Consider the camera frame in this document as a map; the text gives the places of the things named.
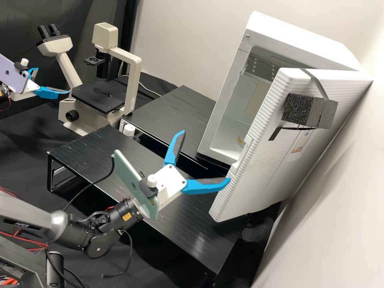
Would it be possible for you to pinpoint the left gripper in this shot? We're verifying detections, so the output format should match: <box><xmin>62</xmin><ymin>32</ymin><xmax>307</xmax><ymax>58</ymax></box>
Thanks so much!
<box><xmin>11</xmin><ymin>67</ymin><xmax>71</xmax><ymax>101</ymax></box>

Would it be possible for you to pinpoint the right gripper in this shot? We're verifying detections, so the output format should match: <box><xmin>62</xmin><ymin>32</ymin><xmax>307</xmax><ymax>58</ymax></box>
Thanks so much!
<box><xmin>154</xmin><ymin>130</ymin><xmax>232</xmax><ymax>211</ymax></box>

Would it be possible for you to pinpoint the incubator door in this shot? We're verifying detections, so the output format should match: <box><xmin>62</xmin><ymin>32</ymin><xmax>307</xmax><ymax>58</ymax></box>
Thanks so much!
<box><xmin>208</xmin><ymin>67</ymin><xmax>374</xmax><ymax>223</ymax></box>

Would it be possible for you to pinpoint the white incubator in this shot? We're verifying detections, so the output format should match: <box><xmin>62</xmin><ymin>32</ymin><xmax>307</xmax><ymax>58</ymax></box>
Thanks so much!
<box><xmin>196</xmin><ymin>10</ymin><xmax>365</xmax><ymax>170</ymax></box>

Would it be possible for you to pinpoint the cream microscope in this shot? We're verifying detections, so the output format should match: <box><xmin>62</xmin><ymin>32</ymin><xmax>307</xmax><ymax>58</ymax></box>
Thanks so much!
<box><xmin>36</xmin><ymin>22</ymin><xmax>143</xmax><ymax>137</ymax></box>

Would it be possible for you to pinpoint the black platform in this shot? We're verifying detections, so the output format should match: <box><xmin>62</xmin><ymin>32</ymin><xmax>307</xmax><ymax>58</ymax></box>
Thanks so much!
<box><xmin>47</xmin><ymin>124</ymin><xmax>250</xmax><ymax>288</ymax></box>
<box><xmin>120</xmin><ymin>85</ymin><xmax>232</xmax><ymax>178</ymax></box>

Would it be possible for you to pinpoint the left wrist camera phone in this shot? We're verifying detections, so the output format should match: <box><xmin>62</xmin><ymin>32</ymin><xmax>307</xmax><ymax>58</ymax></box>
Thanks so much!
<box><xmin>0</xmin><ymin>53</ymin><xmax>30</xmax><ymax>94</ymax></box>

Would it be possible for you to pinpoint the wrist camera phone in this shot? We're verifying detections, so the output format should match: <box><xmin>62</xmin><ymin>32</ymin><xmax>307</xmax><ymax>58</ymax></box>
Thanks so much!
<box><xmin>0</xmin><ymin>53</ymin><xmax>30</xmax><ymax>94</ymax></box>
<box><xmin>112</xmin><ymin>149</ymin><xmax>160</xmax><ymax>222</ymax></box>

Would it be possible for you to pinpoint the right wrist camera phone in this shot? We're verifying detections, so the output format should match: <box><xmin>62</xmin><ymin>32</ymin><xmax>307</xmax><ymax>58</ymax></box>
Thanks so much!
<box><xmin>112</xmin><ymin>149</ymin><xmax>160</xmax><ymax>222</ymax></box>

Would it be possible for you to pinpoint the black cable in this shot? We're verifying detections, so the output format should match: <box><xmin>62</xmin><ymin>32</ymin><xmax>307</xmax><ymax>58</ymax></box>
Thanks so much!
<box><xmin>61</xmin><ymin>154</ymin><xmax>118</xmax><ymax>212</ymax></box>
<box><xmin>102</xmin><ymin>229</ymin><xmax>134</xmax><ymax>278</ymax></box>

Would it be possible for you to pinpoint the white cable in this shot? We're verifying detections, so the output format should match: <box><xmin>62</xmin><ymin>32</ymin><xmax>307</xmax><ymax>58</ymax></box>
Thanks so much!
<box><xmin>138</xmin><ymin>82</ymin><xmax>164</xmax><ymax>98</ymax></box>

